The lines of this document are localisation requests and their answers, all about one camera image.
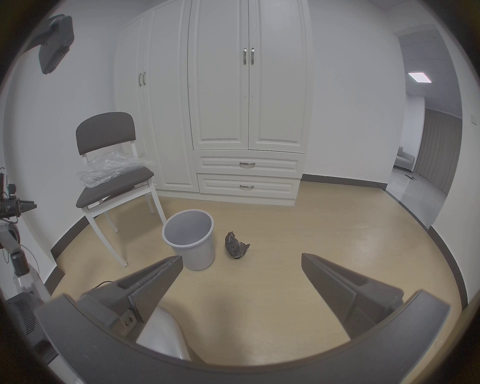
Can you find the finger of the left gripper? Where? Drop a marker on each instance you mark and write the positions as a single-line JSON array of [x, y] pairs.
[[26, 209]]

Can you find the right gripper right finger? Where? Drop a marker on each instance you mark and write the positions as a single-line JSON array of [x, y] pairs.
[[337, 292]]

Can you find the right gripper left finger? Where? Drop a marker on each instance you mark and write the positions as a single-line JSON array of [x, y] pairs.
[[150, 288]]

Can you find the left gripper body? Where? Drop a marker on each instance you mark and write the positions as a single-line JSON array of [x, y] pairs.
[[9, 208]]

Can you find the clear plastic bag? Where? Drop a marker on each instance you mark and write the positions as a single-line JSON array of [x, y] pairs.
[[108, 168]]

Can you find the black plastic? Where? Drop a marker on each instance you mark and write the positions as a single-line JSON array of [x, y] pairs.
[[234, 247]]

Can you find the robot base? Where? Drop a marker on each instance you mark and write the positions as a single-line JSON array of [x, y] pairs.
[[161, 333]]

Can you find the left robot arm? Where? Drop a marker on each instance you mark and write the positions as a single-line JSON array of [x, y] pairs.
[[17, 262]]

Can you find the white trash bin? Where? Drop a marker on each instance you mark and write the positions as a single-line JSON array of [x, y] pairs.
[[195, 255]]

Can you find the white chair grey cushions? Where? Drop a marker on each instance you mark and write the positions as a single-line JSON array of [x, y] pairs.
[[105, 131]]

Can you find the grey curtain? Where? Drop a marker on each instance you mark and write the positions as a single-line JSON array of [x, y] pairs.
[[435, 150]]

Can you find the white wardrobe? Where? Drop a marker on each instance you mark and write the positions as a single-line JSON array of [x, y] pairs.
[[217, 93]]

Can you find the small ceiling light panel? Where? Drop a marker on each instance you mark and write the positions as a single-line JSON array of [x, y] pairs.
[[420, 77]]

